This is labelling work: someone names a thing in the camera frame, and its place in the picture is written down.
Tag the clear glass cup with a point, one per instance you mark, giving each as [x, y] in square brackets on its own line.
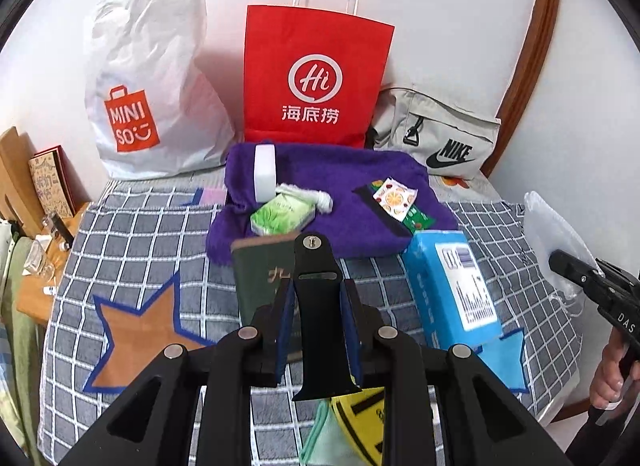
[37, 256]

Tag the clear plastic bag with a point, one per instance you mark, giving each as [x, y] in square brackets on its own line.
[547, 226]

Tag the grey checked blanket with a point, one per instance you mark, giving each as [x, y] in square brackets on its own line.
[140, 246]

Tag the white plastic shopping bag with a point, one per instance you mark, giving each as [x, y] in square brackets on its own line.
[160, 55]

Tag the black bottle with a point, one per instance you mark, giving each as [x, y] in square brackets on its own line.
[57, 228]

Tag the red paper bag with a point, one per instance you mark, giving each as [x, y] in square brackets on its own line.
[280, 40]

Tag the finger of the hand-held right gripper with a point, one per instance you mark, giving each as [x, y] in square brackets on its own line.
[575, 271]
[622, 281]

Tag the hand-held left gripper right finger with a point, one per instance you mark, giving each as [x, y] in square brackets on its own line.
[350, 326]

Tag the white cloth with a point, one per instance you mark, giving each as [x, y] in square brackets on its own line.
[312, 198]

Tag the grey canvas bag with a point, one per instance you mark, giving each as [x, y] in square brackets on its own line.
[450, 130]

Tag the green flat packet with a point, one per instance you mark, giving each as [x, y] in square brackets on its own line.
[421, 224]

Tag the mint green cloth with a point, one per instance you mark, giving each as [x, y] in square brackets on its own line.
[320, 441]

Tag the olive green cloth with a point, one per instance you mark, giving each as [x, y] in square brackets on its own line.
[22, 346]

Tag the blue cardboard box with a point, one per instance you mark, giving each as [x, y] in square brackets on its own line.
[435, 291]

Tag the orange slice print packet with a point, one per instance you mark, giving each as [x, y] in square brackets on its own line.
[396, 198]

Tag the white pillow orange print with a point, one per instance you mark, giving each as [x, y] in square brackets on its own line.
[465, 183]

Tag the person's right hand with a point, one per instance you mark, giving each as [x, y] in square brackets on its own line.
[606, 376]

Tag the wooden bedside table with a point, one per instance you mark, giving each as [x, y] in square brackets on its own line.
[32, 306]

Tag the red-edged illustrated book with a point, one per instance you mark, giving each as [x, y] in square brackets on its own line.
[50, 183]

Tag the brown curved wooden frame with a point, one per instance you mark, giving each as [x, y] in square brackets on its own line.
[535, 45]

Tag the yellow black printed cloth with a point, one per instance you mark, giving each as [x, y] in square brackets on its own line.
[362, 426]

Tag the green tissue pack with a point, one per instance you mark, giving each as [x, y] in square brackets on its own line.
[282, 216]

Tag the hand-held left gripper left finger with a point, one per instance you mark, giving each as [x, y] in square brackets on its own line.
[282, 326]

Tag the white sponge block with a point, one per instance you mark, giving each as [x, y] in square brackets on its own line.
[265, 173]

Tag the purple towel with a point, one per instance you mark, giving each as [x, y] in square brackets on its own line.
[345, 180]

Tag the wooden chair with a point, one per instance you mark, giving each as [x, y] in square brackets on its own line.
[15, 180]

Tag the dark green book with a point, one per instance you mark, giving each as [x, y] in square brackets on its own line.
[255, 276]

